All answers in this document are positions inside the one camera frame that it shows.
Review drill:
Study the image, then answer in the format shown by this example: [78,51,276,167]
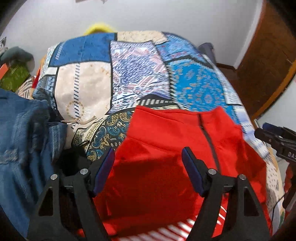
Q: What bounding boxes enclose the red zip jacket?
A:
[87,106,268,240]

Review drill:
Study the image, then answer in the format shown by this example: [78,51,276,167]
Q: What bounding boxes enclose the orange sleeve forearm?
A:
[284,164,293,193]

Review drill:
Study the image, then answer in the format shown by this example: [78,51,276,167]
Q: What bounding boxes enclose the brown wooden door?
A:
[218,1,295,119]

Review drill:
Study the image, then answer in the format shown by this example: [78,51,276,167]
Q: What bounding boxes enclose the folded blue jeans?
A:
[1,89,67,237]

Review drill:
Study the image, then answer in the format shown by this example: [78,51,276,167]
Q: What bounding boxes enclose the grey purple backpack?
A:
[198,43,217,65]

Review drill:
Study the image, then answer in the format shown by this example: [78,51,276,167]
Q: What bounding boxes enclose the blue patchwork bed quilt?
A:
[32,31,285,230]

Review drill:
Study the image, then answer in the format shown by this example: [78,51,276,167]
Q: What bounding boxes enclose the striped brown blanket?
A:
[16,76,39,99]

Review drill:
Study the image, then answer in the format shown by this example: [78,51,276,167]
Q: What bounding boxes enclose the green storage box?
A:
[1,63,30,92]

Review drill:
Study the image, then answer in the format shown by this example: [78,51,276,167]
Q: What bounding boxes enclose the orange box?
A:
[0,63,10,79]

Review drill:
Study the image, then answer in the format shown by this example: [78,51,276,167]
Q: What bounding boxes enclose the dark green pillow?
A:
[1,46,35,72]

